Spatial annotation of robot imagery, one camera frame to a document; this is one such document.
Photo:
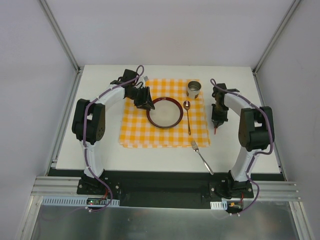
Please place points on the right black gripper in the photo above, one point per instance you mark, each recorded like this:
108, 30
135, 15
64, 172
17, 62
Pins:
219, 118

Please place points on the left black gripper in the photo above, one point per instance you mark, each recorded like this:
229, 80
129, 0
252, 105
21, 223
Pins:
139, 96

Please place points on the red rimmed ceramic plate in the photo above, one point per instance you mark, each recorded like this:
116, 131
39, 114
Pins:
167, 114

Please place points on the orange checkered cloth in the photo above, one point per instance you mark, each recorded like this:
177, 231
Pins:
137, 132

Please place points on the copper spoon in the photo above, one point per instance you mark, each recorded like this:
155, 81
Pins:
187, 105

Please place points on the metal cup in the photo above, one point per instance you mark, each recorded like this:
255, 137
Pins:
193, 89

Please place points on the silver fork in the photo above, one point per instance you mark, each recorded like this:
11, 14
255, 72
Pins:
196, 149

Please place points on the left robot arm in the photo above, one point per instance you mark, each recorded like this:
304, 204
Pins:
89, 121

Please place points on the right frame post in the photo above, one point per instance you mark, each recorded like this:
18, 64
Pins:
295, 4

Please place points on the frame post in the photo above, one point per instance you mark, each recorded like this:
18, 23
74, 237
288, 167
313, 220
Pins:
59, 34
295, 4

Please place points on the left frame post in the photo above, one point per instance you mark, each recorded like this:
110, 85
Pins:
59, 34

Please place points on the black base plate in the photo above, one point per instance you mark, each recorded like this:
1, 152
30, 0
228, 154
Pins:
225, 190

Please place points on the right cable duct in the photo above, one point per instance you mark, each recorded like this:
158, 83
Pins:
219, 205

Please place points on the cable duct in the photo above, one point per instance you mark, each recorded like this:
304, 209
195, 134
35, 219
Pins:
78, 201
219, 205

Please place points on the aluminium front rail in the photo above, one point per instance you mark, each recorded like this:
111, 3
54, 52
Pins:
160, 189

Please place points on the left cable duct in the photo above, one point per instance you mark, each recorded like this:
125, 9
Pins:
78, 201

